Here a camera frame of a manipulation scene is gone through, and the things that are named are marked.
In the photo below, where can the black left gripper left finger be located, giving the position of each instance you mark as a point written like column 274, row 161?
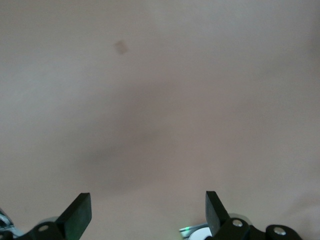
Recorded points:
column 75, row 220

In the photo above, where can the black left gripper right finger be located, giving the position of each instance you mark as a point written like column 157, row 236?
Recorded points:
column 217, row 220

